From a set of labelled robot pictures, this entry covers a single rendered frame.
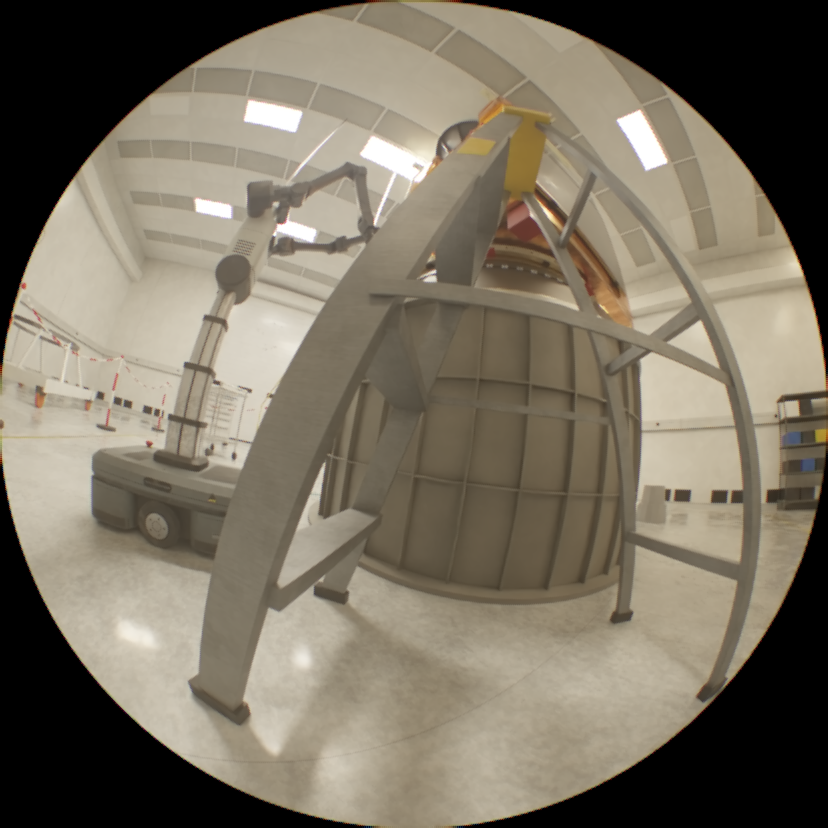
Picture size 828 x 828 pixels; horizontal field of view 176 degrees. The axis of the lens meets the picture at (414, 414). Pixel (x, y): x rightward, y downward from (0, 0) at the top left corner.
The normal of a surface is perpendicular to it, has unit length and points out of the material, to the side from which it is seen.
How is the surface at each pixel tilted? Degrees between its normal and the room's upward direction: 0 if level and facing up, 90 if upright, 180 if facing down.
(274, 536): 87
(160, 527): 90
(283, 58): 180
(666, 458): 90
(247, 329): 90
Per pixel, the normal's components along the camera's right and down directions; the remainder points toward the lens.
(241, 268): 0.51, -0.07
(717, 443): -0.84, -0.22
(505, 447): -0.20, -0.19
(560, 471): 0.02, -0.16
